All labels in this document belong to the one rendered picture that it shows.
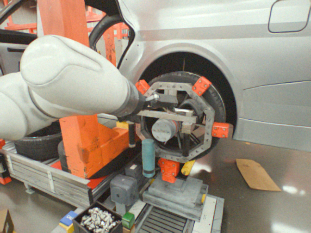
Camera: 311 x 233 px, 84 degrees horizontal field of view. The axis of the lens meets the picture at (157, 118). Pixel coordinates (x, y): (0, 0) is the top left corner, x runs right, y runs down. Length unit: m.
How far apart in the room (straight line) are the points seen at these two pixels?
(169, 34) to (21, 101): 1.05
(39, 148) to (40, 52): 1.91
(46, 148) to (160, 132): 1.39
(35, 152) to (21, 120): 1.83
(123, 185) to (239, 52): 1.15
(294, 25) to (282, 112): 0.46
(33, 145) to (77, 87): 1.91
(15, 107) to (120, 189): 1.09
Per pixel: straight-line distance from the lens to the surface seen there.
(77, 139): 1.15
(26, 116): 0.37
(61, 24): 1.07
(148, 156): 1.18
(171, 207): 1.56
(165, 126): 1.01
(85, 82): 0.27
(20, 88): 0.37
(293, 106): 1.24
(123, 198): 1.39
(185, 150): 0.94
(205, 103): 1.06
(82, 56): 0.27
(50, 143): 2.12
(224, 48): 1.19
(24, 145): 2.21
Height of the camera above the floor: 1.25
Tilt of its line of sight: 18 degrees down
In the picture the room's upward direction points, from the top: straight up
